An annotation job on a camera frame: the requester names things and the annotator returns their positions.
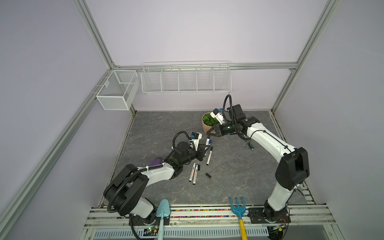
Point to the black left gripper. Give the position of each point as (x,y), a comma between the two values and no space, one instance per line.
(200,152)

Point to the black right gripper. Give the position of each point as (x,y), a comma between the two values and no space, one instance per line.
(217,131)

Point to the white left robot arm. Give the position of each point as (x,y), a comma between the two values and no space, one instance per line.
(124,193)

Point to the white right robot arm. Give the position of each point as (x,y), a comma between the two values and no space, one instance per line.
(293,163)

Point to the pink faceted plant pot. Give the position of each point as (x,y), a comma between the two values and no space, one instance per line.
(205,127)

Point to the green artificial plant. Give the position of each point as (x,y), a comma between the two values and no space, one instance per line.
(209,120)

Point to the pink purple small trowel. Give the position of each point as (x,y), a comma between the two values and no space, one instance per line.
(156,161)

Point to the teal garden trowel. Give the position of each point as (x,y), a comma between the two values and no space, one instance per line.
(163,212)

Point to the white mesh basket small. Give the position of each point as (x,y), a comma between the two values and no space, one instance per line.
(119,90)

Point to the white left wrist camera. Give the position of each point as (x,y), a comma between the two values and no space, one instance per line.
(195,139)

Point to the white wire basket long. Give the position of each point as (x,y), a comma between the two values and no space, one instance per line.
(186,77)

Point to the blue garden fork yellow handle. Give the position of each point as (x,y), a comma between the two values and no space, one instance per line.
(239,210)

